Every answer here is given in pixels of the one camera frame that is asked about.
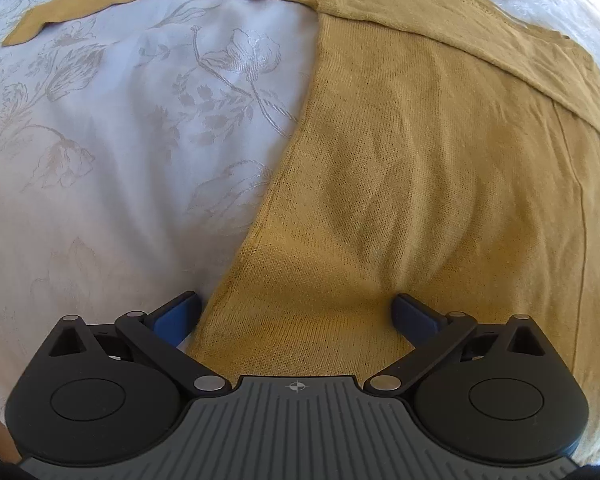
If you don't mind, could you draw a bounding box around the mustard yellow knit sweater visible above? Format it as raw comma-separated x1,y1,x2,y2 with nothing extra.
6,0,600,462

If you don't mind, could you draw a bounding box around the white floral bedspread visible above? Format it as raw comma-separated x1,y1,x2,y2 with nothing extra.
0,0,600,414

